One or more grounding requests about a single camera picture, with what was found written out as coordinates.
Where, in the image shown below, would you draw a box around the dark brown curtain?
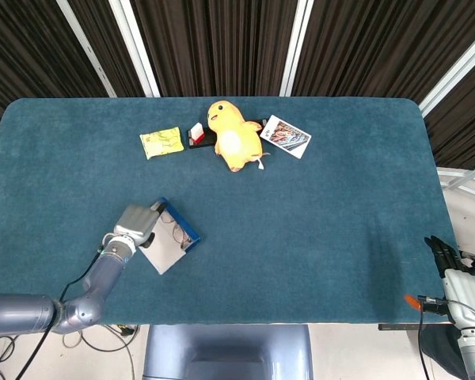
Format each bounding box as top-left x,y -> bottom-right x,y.
0,0 -> 475,171

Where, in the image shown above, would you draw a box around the white slanted frame beam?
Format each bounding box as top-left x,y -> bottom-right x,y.
417,34 -> 475,118

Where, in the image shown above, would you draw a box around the blue grey robot torso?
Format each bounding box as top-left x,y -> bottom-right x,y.
142,324 -> 314,380

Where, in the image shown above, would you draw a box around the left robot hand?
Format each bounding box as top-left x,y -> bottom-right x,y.
113,200 -> 168,249

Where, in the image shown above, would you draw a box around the loose floor cables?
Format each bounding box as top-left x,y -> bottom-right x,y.
0,324 -> 140,380

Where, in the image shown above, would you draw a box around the yellow plush duck toy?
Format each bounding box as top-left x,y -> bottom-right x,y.
206,100 -> 271,173

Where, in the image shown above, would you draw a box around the white printed photo card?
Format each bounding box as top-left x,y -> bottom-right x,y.
259,114 -> 313,160

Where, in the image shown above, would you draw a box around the black cable orange plug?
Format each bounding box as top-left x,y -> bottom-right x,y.
403,293 -> 450,380

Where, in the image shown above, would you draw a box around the blue box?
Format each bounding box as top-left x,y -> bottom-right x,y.
136,196 -> 202,276

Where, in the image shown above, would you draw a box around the black metal table bracket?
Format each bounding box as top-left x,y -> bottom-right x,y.
378,323 -> 421,332

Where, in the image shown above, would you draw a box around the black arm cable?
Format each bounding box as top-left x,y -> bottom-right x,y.
14,253 -> 104,380

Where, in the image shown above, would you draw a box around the yellow snack packet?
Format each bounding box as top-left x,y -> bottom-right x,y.
139,126 -> 185,161

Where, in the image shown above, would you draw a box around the dark fabric bundle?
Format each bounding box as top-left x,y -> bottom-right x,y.
418,324 -> 469,379

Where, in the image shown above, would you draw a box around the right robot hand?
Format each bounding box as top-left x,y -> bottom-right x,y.
423,234 -> 475,330

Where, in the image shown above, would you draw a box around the wire-frame eyeglasses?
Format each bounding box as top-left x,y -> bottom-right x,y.
160,212 -> 193,251

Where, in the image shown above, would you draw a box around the small red white box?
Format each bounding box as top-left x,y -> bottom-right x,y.
187,122 -> 206,145

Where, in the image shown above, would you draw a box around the thin white slanted post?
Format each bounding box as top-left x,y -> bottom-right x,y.
56,0 -> 118,98

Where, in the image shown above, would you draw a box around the wide white post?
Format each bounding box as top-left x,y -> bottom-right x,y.
108,0 -> 162,98

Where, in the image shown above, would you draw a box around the teal table cloth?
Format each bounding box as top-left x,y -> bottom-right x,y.
0,97 -> 460,326

